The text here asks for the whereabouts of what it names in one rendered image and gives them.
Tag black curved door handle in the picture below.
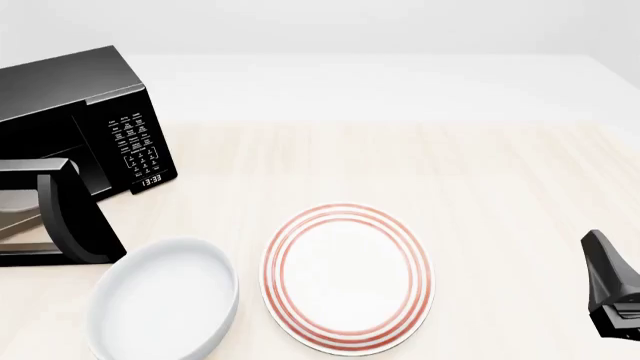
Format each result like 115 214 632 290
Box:
36 173 117 266

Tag black microwave oven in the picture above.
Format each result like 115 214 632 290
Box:
0 45 179 206

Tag white plate with red rings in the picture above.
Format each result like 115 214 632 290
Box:
259 202 437 357

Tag white deep bowl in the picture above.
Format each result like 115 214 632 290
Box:
85 236 241 360

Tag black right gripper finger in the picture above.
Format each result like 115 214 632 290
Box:
580 228 640 313

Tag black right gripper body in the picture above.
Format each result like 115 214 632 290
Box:
588 293 640 343

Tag black microwave door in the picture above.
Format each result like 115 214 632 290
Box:
0 157 128 269

